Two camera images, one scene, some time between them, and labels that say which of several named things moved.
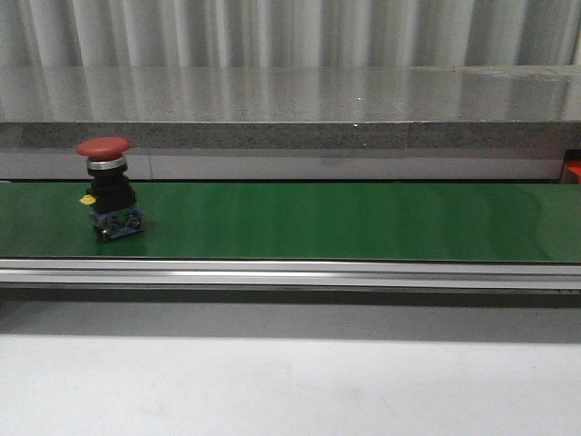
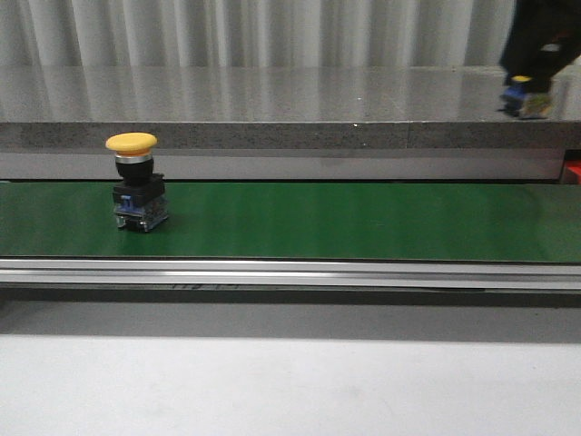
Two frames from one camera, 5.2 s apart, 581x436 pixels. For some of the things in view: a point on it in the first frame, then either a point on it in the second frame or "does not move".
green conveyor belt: x=536 y=222 does not move
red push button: x=113 y=196 -> x=518 y=102
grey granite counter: x=293 y=123 does not move
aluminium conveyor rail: x=291 y=273 does not move
